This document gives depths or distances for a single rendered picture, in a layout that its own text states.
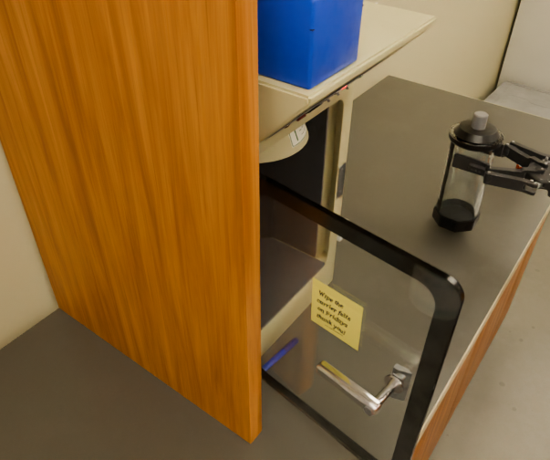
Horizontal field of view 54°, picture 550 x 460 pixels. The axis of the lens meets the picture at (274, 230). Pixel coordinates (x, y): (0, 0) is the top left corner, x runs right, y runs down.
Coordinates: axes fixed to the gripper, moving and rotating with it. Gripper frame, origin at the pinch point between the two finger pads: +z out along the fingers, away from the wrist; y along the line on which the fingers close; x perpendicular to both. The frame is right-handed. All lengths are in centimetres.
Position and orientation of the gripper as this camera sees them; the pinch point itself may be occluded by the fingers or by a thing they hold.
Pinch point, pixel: (473, 153)
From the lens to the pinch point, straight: 124.2
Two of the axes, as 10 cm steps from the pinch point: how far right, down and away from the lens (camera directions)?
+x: 0.0, 7.8, 6.2
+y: -6.0, 5.0, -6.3
